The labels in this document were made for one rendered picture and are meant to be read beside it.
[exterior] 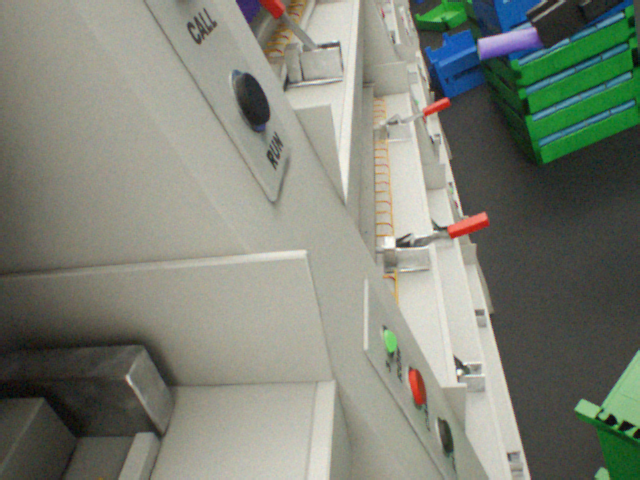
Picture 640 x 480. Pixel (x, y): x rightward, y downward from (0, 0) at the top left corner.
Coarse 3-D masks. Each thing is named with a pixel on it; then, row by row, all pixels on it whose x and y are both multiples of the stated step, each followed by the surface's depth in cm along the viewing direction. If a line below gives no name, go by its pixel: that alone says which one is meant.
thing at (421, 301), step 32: (384, 64) 79; (384, 96) 81; (384, 160) 64; (416, 160) 63; (384, 192) 58; (416, 192) 57; (416, 224) 53; (416, 288) 45; (416, 320) 42; (448, 352) 39; (448, 384) 31
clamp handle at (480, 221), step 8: (480, 216) 44; (456, 224) 45; (464, 224) 45; (472, 224) 44; (480, 224) 44; (488, 224) 44; (440, 232) 46; (448, 232) 45; (456, 232) 45; (464, 232) 45; (416, 240) 47; (424, 240) 46; (432, 240) 46; (440, 240) 46
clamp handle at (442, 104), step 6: (438, 102) 66; (444, 102) 65; (426, 108) 66; (432, 108) 66; (438, 108) 65; (444, 108) 66; (414, 114) 67; (420, 114) 66; (426, 114) 66; (396, 120) 67; (402, 120) 68; (408, 120) 67
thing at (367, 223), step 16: (368, 96) 76; (368, 112) 71; (384, 112) 74; (368, 128) 67; (368, 144) 63; (368, 160) 60; (368, 176) 57; (368, 192) 54; (368, 208) 52; (368, 224) 50; (384, 224) 52; (368, 240) 48
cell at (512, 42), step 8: (512, 32) 46; (520, 32) 46; (528, 32) 46; (536, 32) 45; (480, 40) 47; (488, 40) 46; (496, 40) 46; (504, 40) 46; (512, 40) 46; (520, 40) 46; (528, 40) 46; (536, 40) 46; (480, 48) 47; (488, 48) 46; (496, 48) 46; (504, 48) 46; (512, 48) 46; (520, 48) 46; (528, 48) 46; (480, 56) 47; (488, 56) 47; (496, 56) 47
